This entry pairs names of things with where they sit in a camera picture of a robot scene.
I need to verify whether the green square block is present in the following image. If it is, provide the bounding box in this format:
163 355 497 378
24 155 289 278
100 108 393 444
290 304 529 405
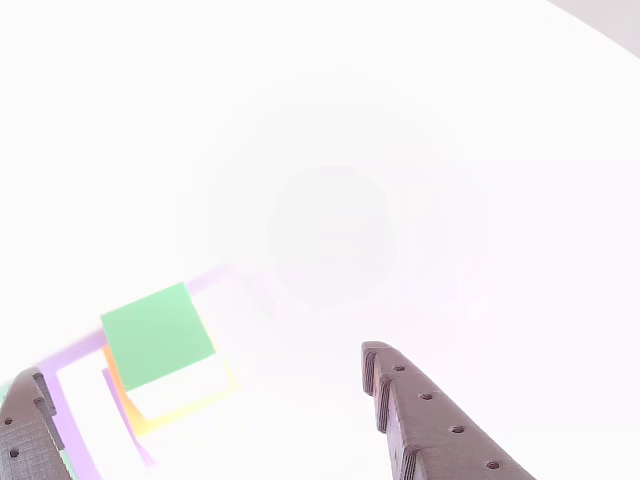
99 281 217 394

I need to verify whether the purple tape square outline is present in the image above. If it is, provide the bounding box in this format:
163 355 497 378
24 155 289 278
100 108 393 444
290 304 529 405
37 262 236 480

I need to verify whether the purple square block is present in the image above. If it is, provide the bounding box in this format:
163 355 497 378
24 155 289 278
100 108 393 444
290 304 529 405
101 367 157 469

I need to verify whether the orange square block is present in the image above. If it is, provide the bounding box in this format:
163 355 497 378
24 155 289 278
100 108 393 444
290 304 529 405
102 344 239 437

